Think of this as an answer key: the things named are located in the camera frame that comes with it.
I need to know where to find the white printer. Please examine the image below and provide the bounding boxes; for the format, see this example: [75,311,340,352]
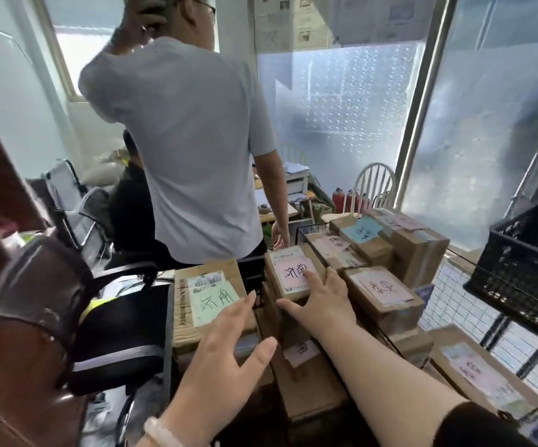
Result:
[285,161,311,201]

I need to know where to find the grey mesh chair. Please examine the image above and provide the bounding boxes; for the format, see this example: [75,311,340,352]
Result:
[43,158,111,258]

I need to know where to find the tall cardboard box pink label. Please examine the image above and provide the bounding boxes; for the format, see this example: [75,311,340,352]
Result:
[306,231,368,271]

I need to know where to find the frosted glass partition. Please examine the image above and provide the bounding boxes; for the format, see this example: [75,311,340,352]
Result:
[257,0,538,252]

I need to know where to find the window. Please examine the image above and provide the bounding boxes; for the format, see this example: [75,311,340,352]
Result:
[41,0,130,99]

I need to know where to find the black office chair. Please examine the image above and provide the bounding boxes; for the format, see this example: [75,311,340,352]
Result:
[0,235,172,447]

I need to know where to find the pasted newspaper sheets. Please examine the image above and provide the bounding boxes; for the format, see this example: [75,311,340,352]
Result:
[255,0,437,54]

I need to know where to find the person's right hand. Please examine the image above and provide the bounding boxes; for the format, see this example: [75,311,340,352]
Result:
[276,266,358,340]

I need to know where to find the wooden office desk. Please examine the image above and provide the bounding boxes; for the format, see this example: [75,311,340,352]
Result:
[253,186,300,224]

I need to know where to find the white wooden chair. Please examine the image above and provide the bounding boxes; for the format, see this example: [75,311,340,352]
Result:
[280,143,308,166]
[322,162,398,224]

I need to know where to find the person's right forearm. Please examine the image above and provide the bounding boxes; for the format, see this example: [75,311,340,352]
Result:
[317,316,474,447]

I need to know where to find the black wire basket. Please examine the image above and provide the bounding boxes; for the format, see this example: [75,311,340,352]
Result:
[296,223,538,443]

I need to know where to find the white blue box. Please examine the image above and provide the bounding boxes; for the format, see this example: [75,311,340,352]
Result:
[413,282,436,307]

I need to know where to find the person's black sleeve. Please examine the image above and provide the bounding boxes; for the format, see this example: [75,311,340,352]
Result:
[432,402,538,447]

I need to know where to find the person's left hand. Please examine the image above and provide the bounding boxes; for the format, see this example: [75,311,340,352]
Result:
[159,291,279,447]

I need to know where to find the white-taped brown cardboard box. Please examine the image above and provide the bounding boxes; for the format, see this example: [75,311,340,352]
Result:
[173,259,259,357]

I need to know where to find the black metal stand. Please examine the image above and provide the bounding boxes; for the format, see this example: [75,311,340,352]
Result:
[481,314,538,382]

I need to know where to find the black plastic crate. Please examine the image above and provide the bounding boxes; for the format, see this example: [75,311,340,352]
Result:
[162,253,358,447]
[463,203,538,350]

